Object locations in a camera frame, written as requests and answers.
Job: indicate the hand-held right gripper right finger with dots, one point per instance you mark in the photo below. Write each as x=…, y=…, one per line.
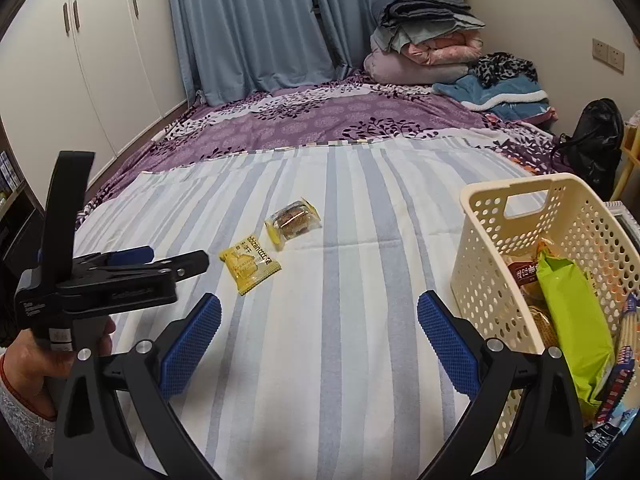
x=445, y=340

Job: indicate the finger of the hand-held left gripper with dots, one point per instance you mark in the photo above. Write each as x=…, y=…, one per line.
x=131, y=255
x=190, y=262

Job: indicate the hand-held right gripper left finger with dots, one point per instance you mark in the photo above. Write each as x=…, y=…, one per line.
x=192, y=345

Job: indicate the small yellow biscuit packet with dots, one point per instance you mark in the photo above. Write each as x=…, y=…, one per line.
x=247, y=265

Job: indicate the cream perforated plastic basket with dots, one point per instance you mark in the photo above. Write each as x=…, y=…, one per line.
x=500, y=280

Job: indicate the clear bag of round cookies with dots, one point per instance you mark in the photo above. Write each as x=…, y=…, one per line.
x=542, y=322

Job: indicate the brown snack bag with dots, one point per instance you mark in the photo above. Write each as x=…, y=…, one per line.
x=525, y=275

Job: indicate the small cake packet yellow ends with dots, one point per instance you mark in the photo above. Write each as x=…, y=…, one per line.
x=292, y=222

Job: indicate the green snack bag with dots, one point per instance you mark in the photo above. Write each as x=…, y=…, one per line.
x=575, y=320

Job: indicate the dark red striped packet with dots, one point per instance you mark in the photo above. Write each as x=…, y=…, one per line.
x=629, y=340

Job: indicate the light blue snack packet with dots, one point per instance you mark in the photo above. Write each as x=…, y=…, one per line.
x=612, y=435

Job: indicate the person's left forearm grey sleeve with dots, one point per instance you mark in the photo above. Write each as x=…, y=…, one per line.
x=25, y=432

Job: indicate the person's left hand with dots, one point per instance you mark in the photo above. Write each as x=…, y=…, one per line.
x=35, y=375

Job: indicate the wooden shelf unit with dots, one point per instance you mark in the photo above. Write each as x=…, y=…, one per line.
x=20, y=215

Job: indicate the blue and white boxes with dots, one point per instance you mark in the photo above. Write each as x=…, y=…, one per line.
x=6, y=172

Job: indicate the blue striped white blanket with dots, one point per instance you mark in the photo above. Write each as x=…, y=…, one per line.
x=350, y=335

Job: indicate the white wardrobe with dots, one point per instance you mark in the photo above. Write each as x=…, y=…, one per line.
x=100, y=60

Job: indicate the purple floral bedsheet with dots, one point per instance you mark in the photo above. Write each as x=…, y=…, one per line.
x=325, y=120

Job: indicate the blue curtain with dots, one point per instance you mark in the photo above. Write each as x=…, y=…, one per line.
x=250, y=25

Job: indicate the black bag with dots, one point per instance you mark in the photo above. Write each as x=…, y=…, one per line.
x=595, y=145

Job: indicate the mauve folded quilt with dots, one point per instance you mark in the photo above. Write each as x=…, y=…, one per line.
x=410, y=70

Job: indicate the leopard print scarf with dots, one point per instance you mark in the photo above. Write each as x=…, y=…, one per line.
x=505, y=67

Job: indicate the pink folded quilt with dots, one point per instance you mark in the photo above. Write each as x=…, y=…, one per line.
x=440, y=52

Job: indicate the grey-green folded blanket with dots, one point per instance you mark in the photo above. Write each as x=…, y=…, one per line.
x=435, y=30

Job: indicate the dark grey folded blanket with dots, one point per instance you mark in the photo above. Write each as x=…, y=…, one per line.
x=420, y=10

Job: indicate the yellow wooden frame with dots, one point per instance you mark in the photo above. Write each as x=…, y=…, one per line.
x=631, y=160

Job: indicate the beige wall socket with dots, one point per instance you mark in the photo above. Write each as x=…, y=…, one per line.
x=600, y=50
x=616, y=59

